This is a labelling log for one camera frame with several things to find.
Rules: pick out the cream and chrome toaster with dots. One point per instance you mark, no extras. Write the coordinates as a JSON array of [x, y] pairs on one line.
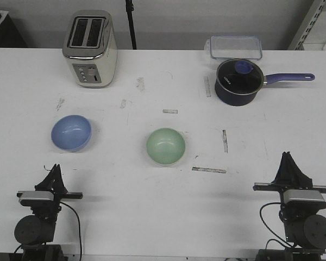
[[90, 48]]

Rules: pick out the grey slotted metal rack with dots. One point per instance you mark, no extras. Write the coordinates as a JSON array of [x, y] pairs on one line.
[[311, 33]]

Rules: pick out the glass saucepan lid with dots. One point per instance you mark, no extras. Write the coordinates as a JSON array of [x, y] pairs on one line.
[[240, 76]]

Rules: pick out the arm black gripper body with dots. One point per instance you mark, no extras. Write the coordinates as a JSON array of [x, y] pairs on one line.
[[286, 212], [49, 210]]

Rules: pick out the blue plastic bowl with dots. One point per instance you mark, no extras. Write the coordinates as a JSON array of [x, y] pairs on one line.
[[71, 133]]

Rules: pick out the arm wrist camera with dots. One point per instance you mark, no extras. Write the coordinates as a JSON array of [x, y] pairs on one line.
[[28, 198], [304, 199]]

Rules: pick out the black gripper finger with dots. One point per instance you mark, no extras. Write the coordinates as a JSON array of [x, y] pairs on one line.
[[48, 181], [59, 184], [282, 177], [298, 179]]

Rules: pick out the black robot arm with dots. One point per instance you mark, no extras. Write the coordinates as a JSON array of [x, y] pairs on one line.
[[304, 239], [35, 232]]

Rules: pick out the clear plastic food container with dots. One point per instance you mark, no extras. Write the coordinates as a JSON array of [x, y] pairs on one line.
[[227, 47]]

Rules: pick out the green plastic bowl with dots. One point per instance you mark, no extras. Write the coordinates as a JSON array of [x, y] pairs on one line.
[[165, 146]]

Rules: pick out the dark blue saucepan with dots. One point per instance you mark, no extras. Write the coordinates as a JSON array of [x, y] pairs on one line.
[[240, 100]]

